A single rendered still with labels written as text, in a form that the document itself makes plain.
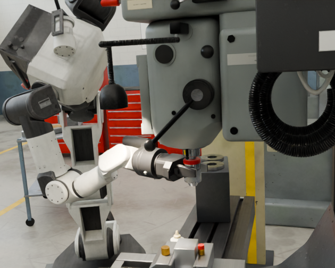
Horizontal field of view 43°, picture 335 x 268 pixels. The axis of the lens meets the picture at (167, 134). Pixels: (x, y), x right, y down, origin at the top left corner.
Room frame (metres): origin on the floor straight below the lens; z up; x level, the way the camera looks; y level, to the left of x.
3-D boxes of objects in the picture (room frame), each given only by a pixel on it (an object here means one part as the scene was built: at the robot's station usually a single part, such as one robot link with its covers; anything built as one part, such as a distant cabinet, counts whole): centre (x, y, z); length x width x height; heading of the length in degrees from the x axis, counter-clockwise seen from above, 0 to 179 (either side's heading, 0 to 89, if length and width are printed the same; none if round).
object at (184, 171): (1.08, -0.04, 1.24); 0.06 x 0.02 x 0.03; 51
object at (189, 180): (1.10, -0.06, 1.23); 0.05 x 0.05 x 0.05
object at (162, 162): (1.16, 0.01, 1.24); 0.13 x 0.12 x 0.10; 142
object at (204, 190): (1.53, -0.16, 1.04); 0.22 x 0.12 x 0.20; 173
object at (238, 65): (1.05, -0.25, 1.47); 0.24 x 0.19 x 0.26; 164
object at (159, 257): (1.01, 0.02, 1.03); 0.12 x 0.06 x 0.04; 166
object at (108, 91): (1.09, 0.13, 1.45); 0.07 x 0.07 x 0.06
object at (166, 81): (1.10, -0.06, 1.47); 0.21 x 0.19 x 0.32; 164
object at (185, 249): (1.00, -0.03, 1.05); 0.06 x 0.05 x 0.06; 166
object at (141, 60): (1.13, 0.04, 1.45); 0.04 x 0.04 x 0.21; 74
